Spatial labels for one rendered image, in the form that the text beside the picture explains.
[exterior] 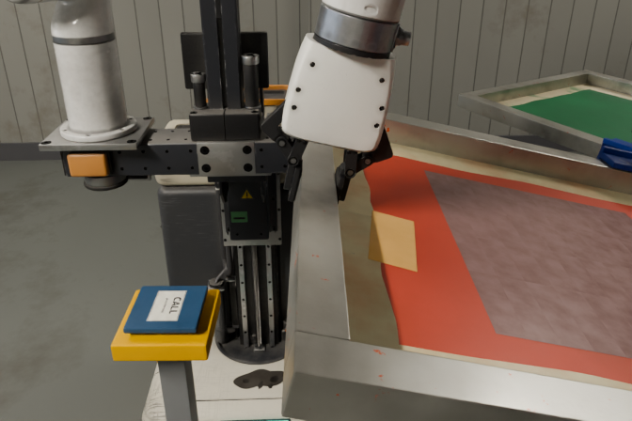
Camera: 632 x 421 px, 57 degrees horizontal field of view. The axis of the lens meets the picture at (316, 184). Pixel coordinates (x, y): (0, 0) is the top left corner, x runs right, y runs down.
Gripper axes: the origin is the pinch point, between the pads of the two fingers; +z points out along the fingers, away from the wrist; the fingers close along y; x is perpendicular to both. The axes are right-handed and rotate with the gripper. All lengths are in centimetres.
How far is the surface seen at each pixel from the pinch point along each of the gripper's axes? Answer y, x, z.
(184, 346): 11.1, -5.3, 29.8
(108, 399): 39, -89, 134
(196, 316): 10.6, -9.2, 27.8
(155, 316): 16.0, -9.2, 29.0
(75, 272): 77, -165, 144
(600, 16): -181, -311, -8
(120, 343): 19.6, -5.7, 31.6
